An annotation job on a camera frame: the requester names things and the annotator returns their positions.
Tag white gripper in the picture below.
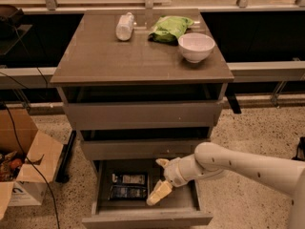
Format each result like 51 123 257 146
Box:
146 157 188 206

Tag blue chip bag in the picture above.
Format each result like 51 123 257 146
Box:
109 173 149 200

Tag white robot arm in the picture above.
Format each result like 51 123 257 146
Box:
147 142 305 229

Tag grey bottom drawer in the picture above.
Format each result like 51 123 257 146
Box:
82 159 213 229

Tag grey drawer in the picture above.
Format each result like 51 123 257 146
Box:
82 159 213 229
81 138 209 160
63 101 223 131

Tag grey middle drawer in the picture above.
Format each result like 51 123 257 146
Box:
81 138 209 160

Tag grey top drawer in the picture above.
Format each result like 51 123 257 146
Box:
63 101 223 131

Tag grey drawer cabinet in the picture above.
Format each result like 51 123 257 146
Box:
51 10 234 146

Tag green chip bag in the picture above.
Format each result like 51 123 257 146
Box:
148 16 194 43

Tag black stand foot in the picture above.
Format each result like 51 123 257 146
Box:
55 131 76 183

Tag white bowl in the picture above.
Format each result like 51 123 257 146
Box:
178 32 215 63

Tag cardboard box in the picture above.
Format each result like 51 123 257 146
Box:
0 109 63 219

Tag white plastic bottle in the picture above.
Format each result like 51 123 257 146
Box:
115 12 134 41

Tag items inside cardboard box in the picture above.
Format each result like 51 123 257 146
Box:
0 151 23 182

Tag dark desk lamp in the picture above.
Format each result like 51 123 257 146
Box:
0 5 31 58

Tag black cable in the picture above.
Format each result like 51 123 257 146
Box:
0 70 61 229

